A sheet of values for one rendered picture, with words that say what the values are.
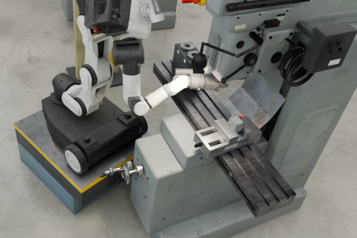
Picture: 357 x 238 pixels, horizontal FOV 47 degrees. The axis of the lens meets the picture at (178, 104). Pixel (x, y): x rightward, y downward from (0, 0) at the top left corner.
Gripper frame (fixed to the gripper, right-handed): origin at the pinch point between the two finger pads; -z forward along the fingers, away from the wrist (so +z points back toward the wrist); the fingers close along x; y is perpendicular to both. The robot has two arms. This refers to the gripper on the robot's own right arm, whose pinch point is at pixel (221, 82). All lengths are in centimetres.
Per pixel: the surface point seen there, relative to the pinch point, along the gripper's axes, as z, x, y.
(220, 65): 6.5, -9.4, -18.0
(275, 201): -19, -61, 25
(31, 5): 146, 302, 125
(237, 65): -1.8, -9.8, -18.6
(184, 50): 13.7, 39.4, 6.3
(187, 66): 13.2, 28.0, 10.2
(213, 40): 11.9, -6.0, -30.2
